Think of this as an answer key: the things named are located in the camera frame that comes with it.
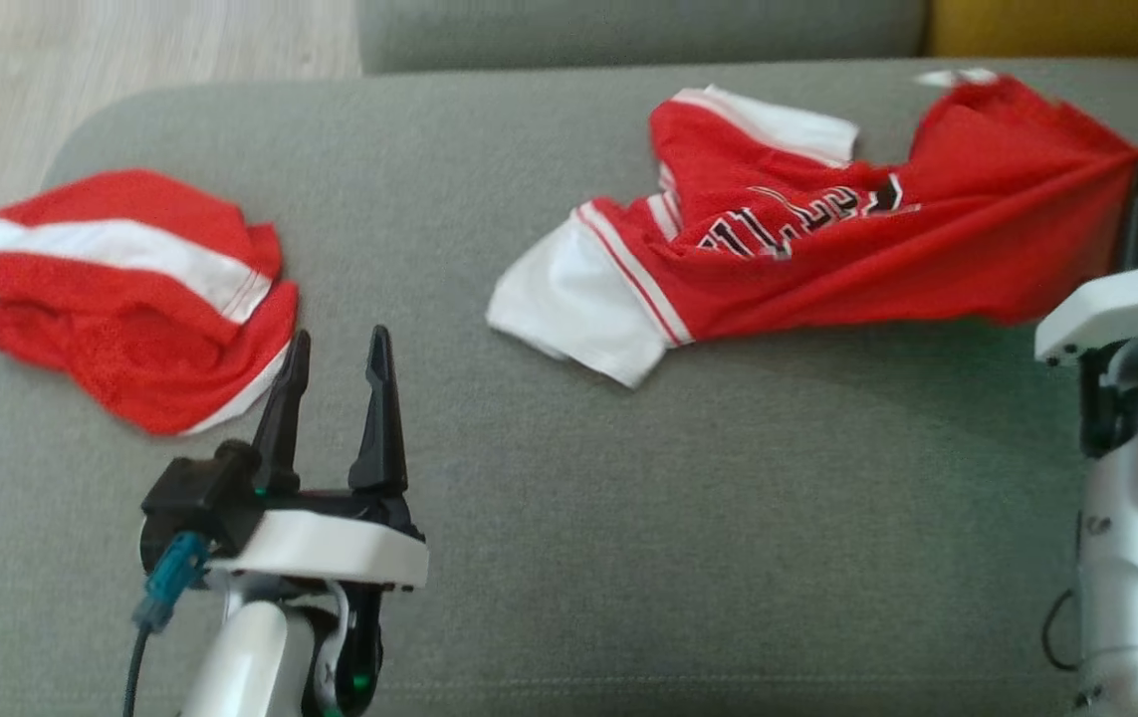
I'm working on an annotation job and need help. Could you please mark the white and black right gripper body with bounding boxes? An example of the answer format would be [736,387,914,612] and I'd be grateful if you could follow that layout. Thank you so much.
[1034,264,1138,459]

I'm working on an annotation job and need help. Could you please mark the red shorts with white stripe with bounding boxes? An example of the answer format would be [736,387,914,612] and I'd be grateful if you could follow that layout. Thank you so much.
[0,167,301,437]

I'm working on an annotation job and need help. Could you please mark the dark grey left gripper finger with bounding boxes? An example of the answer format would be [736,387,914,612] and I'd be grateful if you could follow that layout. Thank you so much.
[250,330,313,496]
[346,325,411,496]

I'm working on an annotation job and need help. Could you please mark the large mustard yellow cushion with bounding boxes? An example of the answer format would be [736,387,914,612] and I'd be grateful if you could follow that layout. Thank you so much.
[927,0,1138,61]

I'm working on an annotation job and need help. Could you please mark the red and white basketball jersey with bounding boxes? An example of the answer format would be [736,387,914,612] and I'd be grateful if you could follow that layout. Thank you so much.
[485,68,1138,389]

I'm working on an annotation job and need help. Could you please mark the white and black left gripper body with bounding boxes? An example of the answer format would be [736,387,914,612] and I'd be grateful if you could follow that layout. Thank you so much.
[205,488,430,717]

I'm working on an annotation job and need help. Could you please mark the thin black cable loop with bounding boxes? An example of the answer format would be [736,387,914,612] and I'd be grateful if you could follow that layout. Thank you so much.
[1043,588,1087,673]

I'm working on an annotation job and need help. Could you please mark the black cable with blue connector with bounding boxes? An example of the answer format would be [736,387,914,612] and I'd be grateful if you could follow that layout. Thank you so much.
[122,533,213,717]

